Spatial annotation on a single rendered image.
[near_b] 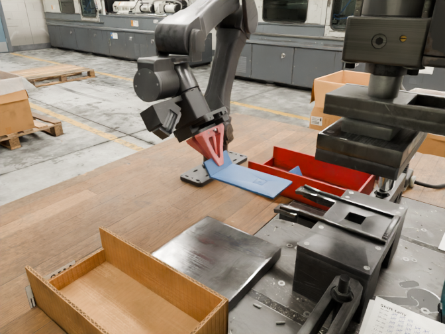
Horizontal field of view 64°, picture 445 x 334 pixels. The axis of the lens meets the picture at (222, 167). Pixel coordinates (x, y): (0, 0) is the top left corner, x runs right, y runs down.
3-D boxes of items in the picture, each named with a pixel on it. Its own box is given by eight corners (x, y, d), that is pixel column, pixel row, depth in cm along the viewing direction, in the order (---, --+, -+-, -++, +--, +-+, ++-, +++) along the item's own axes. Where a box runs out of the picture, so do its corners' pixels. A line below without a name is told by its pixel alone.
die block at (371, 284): (340, 228, 67) (346, 193, 64) (396, 248, 62) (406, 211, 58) (291, 290, 53) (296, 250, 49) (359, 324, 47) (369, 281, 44)
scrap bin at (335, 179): (273, 166, 92) (274, 145, 89) (371, 196, 78) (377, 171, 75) (247, 183, 83) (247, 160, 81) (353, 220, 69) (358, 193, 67)
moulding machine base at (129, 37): (49, 48, 1031) (42, 12, 989) (82, 45, 1100) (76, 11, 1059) (179, 71, 706) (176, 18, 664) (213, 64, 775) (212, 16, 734)
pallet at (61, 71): (66, 71, 708) (65, 63, 702) (95, 77, 651) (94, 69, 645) (2, 80, 623) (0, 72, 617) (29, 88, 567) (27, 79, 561)
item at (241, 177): (225, 162, 73) (225, 149, 72) (292, 183, 64) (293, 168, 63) (203, 175, 68) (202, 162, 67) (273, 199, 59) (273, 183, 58)
